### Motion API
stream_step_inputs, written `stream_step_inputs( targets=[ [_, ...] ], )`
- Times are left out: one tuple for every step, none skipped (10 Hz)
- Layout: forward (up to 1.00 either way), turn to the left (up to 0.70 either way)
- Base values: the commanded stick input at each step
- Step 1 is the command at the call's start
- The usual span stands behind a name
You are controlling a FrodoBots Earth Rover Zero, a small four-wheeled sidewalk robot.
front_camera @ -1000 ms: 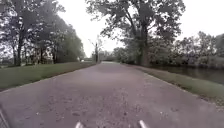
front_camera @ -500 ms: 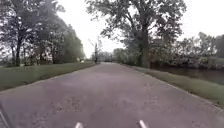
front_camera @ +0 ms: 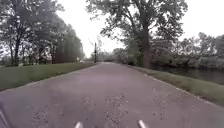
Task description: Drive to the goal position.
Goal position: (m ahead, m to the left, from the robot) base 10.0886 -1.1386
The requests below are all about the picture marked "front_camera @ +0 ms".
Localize trees and bushes along water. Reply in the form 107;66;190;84
111;31;224;70

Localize dark water canal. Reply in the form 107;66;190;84
150;65;224;86

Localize row of trees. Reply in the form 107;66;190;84
0;0;86;68

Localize robot's own part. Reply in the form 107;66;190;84
73;121;84;128
137;119;148;128

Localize grass strip with tree row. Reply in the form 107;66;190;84
0;62;98;92

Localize large thick-trunked tree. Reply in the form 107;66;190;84
85;0;189;70

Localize grass verge beside water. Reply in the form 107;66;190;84
123;63;224;108

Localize grey asphalt path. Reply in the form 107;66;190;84
0;61;224;128

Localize dark pole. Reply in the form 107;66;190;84
93;41;98;64

